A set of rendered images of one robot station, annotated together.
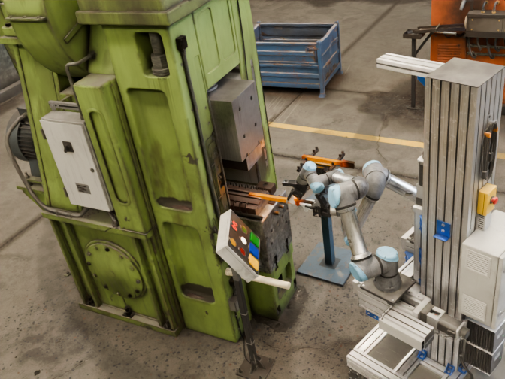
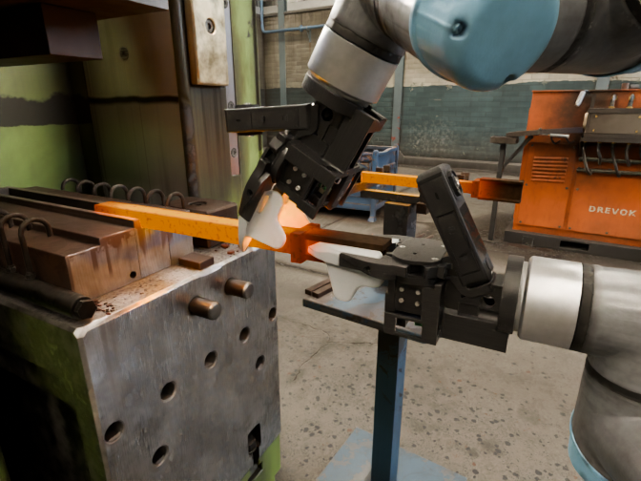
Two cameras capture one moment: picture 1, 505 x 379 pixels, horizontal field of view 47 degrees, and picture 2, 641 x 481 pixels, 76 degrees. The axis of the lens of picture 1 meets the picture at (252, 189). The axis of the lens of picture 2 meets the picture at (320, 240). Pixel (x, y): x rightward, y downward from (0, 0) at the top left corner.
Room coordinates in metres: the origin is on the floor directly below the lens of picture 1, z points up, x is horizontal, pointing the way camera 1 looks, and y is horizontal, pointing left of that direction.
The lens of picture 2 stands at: (2.59, -0.26, 1.15)
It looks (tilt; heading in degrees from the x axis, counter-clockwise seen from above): 18 degrees down; 356
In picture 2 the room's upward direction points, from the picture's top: straight up
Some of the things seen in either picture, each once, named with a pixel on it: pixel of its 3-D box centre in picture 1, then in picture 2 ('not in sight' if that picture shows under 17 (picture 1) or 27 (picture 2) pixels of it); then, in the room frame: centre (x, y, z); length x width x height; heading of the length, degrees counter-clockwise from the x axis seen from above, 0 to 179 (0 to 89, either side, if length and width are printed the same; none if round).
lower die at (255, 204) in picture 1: (234, 198); (50, 229); (3.26, 0.13, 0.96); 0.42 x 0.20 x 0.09; 58
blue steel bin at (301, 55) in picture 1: (288, 56); (337, 177); (7.26, -0.76, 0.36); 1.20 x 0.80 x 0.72; 60
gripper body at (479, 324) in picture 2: (322, 208); (449, 289); (2.95, -0.41, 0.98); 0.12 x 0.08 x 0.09; 58
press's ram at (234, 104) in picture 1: (222, 115); not in sight; (3.30, 0.11, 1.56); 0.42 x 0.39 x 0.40; 58
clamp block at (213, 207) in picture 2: (265, 189); (199, 220); (3.33, -0.09, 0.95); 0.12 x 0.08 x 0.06; 58
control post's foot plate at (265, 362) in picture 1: (254, 363); not in sight; (2.63, 0.18, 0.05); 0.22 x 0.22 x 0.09; 58
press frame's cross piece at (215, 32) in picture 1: (185, 37); not in sight; (3.38, 0.23, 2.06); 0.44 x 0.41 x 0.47; 58
